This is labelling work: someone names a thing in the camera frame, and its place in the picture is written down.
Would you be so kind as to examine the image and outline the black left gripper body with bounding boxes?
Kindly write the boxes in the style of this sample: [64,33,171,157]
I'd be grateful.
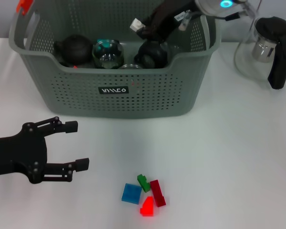
[0,121,49,184]

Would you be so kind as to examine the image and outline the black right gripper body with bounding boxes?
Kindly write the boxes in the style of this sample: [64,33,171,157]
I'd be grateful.
[152,0,199,35]

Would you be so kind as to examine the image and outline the white building block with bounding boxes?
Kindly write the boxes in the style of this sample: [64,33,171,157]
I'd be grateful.
[130,19,144,32]

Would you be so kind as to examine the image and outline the glass teacup with black sleeve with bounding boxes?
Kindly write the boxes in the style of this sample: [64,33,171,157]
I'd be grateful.
[92,39,124,69]
[119,63,143,70]
[134,40,170,69]

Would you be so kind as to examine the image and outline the teal square block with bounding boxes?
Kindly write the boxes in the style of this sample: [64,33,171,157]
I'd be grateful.
[96,39,112,51]

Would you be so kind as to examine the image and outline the blue square block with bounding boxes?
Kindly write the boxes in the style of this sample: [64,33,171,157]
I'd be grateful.
[121,183,143,205]

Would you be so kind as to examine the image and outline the green stepped building block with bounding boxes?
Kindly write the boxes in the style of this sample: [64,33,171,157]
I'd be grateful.
[137,174,151,193]

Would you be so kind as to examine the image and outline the bright red slope block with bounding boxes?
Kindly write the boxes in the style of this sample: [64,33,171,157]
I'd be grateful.
[140,196,155,217]

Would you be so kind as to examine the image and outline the dark red building brick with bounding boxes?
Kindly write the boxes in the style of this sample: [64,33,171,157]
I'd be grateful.
[149,179,167,208]

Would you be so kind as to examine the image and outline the grey-green perforated storage basket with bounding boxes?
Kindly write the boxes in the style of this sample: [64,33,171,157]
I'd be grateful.
[9,0,222,119]

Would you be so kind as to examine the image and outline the black clay teapot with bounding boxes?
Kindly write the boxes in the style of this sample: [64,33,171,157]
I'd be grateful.
[53,34,95,66]

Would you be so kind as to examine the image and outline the right arm cable with connector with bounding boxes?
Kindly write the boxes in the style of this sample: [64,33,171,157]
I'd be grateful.
[178,4,255,31]

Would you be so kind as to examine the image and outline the glass pitcher with black handle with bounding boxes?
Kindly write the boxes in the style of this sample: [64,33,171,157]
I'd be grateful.
[233,16,286,90]

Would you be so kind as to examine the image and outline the orange basket handle clip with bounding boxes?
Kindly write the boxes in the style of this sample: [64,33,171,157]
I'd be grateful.
[16,0,33,15]

